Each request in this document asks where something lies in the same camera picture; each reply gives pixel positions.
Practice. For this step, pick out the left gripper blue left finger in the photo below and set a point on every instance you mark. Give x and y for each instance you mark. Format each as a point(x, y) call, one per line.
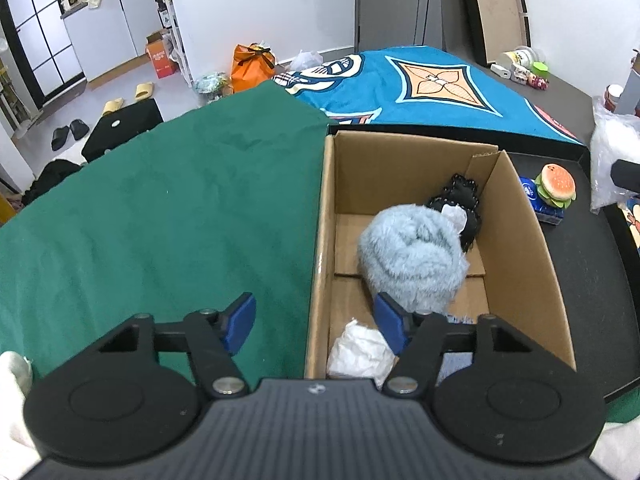
point(236, 322)

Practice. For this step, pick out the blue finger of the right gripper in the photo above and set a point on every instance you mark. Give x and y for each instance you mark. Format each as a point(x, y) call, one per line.
point(626, 175)

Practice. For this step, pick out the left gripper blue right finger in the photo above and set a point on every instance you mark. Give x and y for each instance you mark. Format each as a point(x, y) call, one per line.
point(395, 323)

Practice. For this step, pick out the clear plastic bag white filling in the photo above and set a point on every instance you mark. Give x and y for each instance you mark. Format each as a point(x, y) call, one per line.
point(615, 137)

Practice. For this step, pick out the small white cloth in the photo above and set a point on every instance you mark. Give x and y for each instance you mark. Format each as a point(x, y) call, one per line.
point(360, 352)

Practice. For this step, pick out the fluffy light blue towel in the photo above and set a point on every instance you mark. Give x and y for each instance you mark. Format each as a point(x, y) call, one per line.
point(414, 254)

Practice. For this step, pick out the black lace scrunchie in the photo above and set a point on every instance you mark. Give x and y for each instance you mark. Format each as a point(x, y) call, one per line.
point(460, 204)

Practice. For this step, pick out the small blue-grey cloth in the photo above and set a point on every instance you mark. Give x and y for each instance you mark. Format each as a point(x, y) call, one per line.
point(457, 356)

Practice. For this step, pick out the plush hamburger toy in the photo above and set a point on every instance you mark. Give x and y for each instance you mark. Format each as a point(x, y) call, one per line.
point(556, 186)

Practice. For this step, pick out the blue tissue pack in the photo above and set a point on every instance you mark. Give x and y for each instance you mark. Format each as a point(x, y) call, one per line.
point(544, 212)

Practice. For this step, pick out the red can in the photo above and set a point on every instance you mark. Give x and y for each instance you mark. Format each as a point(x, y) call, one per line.
point(611, 96)

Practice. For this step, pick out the black shallow tray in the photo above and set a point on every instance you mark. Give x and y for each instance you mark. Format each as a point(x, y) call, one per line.
point(593, 255)

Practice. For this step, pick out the green fabric cloth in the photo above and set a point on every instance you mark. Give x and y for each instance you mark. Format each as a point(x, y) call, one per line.
point(219, 201)

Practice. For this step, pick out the brown cardboard box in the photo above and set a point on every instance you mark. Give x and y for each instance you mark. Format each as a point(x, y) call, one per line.
point(521, 288)

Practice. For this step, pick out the green lid jar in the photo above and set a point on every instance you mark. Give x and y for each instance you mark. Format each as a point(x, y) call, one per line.
point(539, 69)

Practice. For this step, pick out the white plastic tub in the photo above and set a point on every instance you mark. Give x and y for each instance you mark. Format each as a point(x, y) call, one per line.
point(521, 55)

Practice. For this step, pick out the large framed board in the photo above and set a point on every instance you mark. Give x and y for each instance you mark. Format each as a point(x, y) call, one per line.
point(496, 26)

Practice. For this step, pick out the black dice stool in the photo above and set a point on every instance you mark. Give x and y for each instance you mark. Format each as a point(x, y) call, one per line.
point(119, 127)

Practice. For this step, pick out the black clothes pile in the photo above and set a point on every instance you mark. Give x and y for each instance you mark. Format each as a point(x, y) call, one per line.
point(52, 175)

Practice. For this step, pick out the blue patterned blanket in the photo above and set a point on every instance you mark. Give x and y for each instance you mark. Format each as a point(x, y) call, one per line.
point(421, 86)

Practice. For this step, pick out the teal patterned bag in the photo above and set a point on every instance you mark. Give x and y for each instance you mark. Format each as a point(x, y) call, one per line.
point(211, 85)

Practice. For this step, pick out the black slipper right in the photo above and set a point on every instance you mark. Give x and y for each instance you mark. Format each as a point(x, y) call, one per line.
point(79, 129)

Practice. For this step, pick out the black slipper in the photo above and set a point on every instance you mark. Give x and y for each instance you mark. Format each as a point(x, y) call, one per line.
point(79, 129)
point(59, 137)

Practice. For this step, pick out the yellow slipper right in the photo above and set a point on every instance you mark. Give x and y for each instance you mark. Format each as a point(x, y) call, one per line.
point(143, 91)

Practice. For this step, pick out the yellow slipper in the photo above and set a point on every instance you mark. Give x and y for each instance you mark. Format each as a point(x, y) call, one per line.
point(112, 106)
point(143, 91)

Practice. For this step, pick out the yellow slipper left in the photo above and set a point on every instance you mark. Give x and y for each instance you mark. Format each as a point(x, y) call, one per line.
point(112, 106)

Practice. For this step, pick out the white fluffy towel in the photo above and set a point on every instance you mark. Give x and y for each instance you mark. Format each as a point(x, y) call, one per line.
point(18, 452)

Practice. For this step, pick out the black slipper left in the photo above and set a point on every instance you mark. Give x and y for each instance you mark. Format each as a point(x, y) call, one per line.
point(59, 137)

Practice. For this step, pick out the orange gift bag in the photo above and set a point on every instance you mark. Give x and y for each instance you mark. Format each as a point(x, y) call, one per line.
point(251, 65)

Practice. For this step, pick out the grey door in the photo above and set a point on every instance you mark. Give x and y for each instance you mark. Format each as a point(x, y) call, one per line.
point(383, 24)

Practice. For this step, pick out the orange cardboard box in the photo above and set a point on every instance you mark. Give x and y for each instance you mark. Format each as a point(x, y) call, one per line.
point(155, 48)

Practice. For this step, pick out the white kitchen cabinet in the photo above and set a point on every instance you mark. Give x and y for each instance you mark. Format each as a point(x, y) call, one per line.
point(111, 34)

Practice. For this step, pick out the black spray bottle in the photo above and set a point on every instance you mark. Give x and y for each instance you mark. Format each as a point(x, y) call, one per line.
point(163, 13)

